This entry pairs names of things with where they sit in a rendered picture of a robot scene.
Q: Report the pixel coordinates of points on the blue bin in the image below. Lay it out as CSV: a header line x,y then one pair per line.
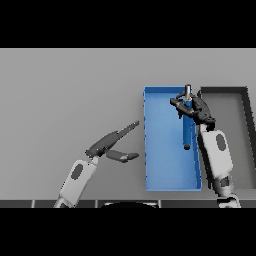
x,y
166,153

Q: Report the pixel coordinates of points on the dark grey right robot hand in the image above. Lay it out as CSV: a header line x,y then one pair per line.
x,y
199,110

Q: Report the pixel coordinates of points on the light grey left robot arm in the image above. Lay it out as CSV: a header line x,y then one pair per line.
x,y
76,182

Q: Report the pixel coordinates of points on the dark grey bin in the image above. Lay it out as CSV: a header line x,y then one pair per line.
x,y
238,143

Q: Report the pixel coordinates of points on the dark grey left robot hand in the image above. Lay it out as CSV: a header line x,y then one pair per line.
x,y
106,142

